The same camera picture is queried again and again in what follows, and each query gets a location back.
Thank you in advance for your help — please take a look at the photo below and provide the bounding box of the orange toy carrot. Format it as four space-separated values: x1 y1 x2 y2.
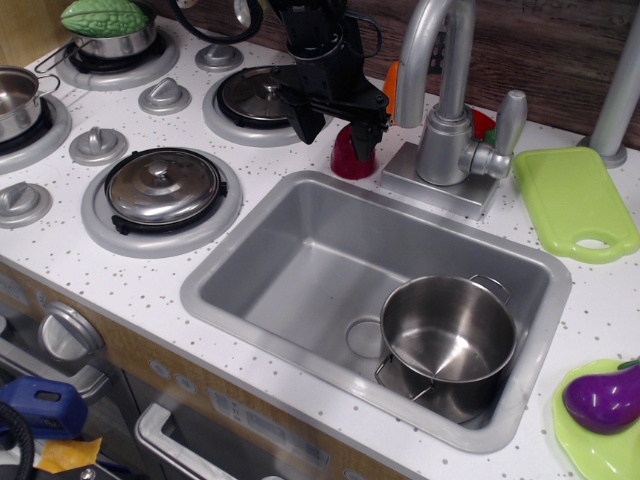
383 60 399 124

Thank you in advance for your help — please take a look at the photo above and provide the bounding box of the green toy bitter gourd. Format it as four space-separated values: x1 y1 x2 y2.
60 0 150 38

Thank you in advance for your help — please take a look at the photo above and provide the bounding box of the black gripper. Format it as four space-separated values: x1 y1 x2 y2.
271 51 389 161

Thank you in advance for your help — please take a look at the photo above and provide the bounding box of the green cutting board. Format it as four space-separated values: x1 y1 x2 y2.
513 147 639 264

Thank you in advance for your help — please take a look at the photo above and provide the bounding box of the back steel pot lid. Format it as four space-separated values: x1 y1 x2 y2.
214 66 291 130

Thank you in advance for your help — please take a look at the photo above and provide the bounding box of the grey stove knob middle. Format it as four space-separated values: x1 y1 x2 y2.
138 77 192 116

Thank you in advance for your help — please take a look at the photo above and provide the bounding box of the grey stove knob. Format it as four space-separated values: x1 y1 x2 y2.
195 44 244 73
1 182 53 229
138 77 192 116
69 127 128 166

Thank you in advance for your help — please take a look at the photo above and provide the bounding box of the steel pot lid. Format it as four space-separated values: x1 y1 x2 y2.
103 147 229 235
214 66 291 130

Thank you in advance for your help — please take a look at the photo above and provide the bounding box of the silver toy faucet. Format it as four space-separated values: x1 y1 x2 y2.
381 0 527 220

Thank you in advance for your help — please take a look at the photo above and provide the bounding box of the front steel pot lid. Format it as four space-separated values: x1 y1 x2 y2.
103 147 229 235

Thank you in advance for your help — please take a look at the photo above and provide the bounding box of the purple toy eggplant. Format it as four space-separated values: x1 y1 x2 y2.
562 360 639 435

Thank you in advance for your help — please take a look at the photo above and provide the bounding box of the grey toy sink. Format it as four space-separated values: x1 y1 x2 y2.
180 172 572 453

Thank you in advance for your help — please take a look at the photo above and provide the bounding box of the grey stove knob back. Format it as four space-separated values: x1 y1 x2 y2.
195 44 244 73

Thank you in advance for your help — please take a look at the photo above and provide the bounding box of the black cable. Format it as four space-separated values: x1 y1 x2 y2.
167 0 281 45

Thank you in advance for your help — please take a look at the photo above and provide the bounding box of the yellow tape piece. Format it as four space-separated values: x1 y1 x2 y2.
36 438 102 474

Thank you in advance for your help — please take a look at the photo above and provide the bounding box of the silver oven door handle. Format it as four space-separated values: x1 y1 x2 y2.
134 402 234 480

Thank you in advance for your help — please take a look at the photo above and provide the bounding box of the grey stove knob front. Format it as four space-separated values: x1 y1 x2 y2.
1 182 53 229

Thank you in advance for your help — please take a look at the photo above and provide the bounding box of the grey post with base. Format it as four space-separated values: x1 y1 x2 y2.
579 11 639 169

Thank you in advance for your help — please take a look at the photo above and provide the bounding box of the grey stove knob lower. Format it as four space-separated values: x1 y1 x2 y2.
69 127 128 166

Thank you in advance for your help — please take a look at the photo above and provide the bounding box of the hanging steel spoon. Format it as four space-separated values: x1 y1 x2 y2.
234 0 251 28

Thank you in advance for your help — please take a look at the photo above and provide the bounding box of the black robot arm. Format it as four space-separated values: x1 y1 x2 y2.
271 1 390 161

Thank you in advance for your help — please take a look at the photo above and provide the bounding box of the blue clamp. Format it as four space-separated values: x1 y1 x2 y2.
1 376 88 440

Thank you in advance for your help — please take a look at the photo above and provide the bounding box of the steel pot in sink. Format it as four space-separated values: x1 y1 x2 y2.
374 275 517 423

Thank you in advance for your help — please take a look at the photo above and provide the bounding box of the green plate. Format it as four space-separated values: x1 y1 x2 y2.
552 359 639 479

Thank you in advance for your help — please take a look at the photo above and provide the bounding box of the silver oven knob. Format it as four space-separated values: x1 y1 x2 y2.
38 301 105 362

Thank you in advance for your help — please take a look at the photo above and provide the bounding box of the small steel saucepan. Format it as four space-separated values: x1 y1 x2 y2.
35 1 157 74

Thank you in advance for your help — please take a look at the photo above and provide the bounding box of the steel pot at left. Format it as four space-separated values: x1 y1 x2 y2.
1 65 61 142

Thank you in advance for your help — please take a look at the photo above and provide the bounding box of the red toy sweet potato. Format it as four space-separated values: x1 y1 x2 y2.
330 125 377 180

